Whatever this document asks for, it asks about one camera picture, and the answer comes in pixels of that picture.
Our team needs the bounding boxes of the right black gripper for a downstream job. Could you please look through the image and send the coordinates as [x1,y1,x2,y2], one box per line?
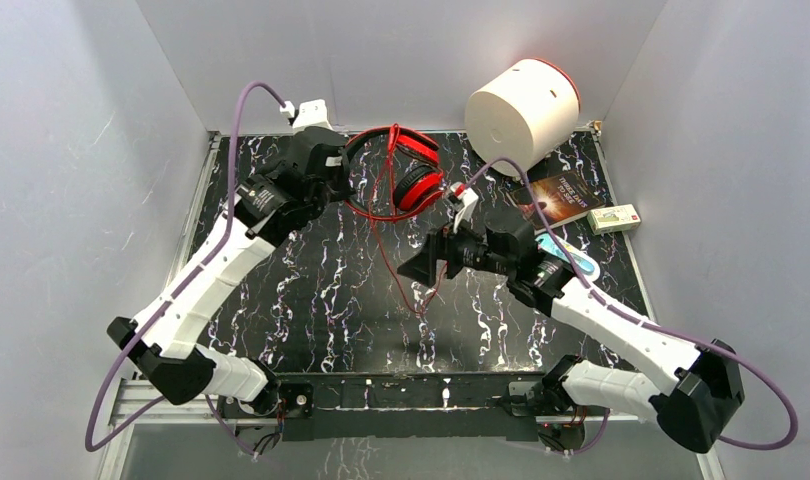
[397,210,513,288]

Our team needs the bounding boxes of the red headphone cable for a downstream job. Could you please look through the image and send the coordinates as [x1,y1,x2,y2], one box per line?
[367,123,449,317]

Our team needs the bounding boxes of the red black headphones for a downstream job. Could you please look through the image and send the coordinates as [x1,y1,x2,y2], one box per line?
[344,124,444,223]

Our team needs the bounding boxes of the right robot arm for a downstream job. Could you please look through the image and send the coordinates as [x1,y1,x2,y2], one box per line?
[397,221,745,453]

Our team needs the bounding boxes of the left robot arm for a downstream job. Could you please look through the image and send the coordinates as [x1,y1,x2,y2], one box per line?
[107,126,353,416]

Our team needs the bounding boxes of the dark paperback book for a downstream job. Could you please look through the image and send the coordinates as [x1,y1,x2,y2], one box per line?
[507,171,605,232]

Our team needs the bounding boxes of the blue packaged toothbrush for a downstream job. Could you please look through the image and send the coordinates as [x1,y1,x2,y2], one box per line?
[536,232,601,282]

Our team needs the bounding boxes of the white cylindrical container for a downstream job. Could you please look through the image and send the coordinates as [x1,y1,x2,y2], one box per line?
[464,58,581,171]

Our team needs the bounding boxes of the small green white box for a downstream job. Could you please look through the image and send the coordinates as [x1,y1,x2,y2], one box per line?
[586,204,642,235]

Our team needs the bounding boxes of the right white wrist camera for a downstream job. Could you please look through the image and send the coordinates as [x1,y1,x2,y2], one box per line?
[445,182,479,233]

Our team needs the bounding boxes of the black front mounting rail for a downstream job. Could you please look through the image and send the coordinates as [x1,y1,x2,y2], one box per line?
[279,372,555,441]

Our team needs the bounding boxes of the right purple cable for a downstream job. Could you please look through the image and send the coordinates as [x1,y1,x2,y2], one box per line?
[461,156,799,452]

